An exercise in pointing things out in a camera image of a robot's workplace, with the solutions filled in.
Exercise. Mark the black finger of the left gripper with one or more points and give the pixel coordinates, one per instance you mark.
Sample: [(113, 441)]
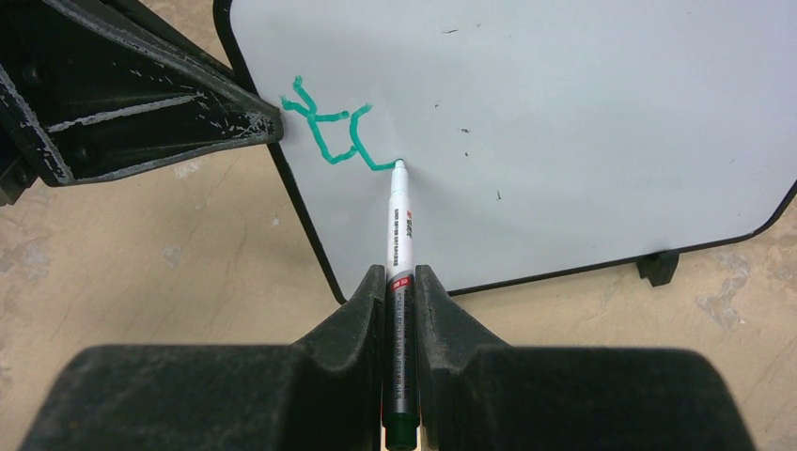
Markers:
[(95, 91)]

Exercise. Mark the white marker with green cap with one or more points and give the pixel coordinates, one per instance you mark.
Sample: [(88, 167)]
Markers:
[(400, 394)]

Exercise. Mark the white whiteboard with black frame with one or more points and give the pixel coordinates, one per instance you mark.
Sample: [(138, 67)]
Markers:
[(542, 138)]

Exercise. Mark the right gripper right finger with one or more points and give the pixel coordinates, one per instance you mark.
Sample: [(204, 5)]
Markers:
[(477, 392)]

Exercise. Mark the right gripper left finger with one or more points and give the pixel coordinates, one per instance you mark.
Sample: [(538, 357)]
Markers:
[(321, 392)]

